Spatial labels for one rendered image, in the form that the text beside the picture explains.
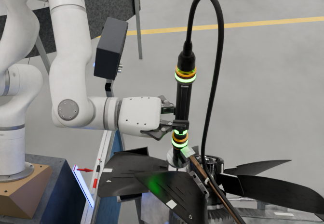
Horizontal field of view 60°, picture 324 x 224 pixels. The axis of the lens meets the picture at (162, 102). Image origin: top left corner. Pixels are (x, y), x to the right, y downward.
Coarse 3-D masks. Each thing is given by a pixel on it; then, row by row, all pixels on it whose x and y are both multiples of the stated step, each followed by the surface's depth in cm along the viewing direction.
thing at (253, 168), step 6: (252, 162) 100; (258, 162) 101; (264, 162) 102; (270, 162) 103; (276, 162) 104; (282, 162) 106; (240, 168) 100; (246, 168) 102; (252, 168) 104; (258, 168) 107; (264, 168) 109; (270, 168) 113; (234, 174) 103; (246, 174) 108; (252, 174) 112
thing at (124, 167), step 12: (120, 156) 104; (132, 156) 103; (144, 156) 102; (108, 168) 99; (120, 168) 98; (132, 168) 97; (144, 168) 96; (156, 168) 96; (120, 180) 94; (132, 180) 93; (108, 192) 90; (120, 192) 90; (132, 192) 90; (144, 192) 90
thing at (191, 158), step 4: (192, 156) 75; (192, 160) 74; (196, 160) 74; (196, 164) 73; (196, 168) 73; (200, 168) 72; (200, 172) 72; (204, 172) 72; (204, 176) 71; (208, 184) 70; (212, 184) 70; (212, 188) 69; (216, 192) 68; (220, 196) 68; (220, 200) 67; (224, 204) 67; (228, 208) 66; (232, 212) 65; (232, 216) 65; (236, 220) 64
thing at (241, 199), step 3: (228, 198) 96; (231, 198) 96; (234, 198) 96; (237, 198) 96; (240, 198) 96; (243, 198) 97; (246, 198) 97; (249, 198) 97; (240, 201) 96; (243, 201) 97; (246, 201) 97; (249, 201) 97; (252, 201) 98; (255, 201) 98; (258, 201) 98; (261, 201) 98
